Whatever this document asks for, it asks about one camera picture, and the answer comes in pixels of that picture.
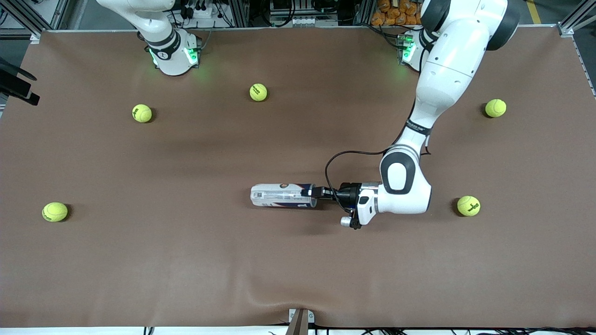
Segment white blue tennis ball can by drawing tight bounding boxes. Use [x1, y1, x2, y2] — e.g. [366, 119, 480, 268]
[251, 182, 318, 208]

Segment brown table mat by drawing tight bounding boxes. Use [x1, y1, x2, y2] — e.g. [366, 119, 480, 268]
[0, 27, 596, 328]

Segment metal table clamp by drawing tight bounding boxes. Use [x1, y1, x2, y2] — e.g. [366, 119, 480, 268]
[288, 308, 315, 335]

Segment white connector block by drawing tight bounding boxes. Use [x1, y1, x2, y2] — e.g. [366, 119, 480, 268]
[285, 16, 339, 27]

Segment black electronics box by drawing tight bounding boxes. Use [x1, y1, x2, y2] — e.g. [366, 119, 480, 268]
[270, 0, 322, 14]

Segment orange packed bags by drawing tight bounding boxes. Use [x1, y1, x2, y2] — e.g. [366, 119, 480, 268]
[371, 0, 427, 27]

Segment white power strip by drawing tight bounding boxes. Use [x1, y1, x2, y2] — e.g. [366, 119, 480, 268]
[185, 4, 214, 19]

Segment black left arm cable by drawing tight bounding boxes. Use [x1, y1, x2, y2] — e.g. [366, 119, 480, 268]
[325, 150, 389, 198]

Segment aluminium frame profile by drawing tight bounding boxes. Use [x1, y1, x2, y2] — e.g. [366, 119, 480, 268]
[557, 0, 596, 38]
[0, 0, 70, 40]

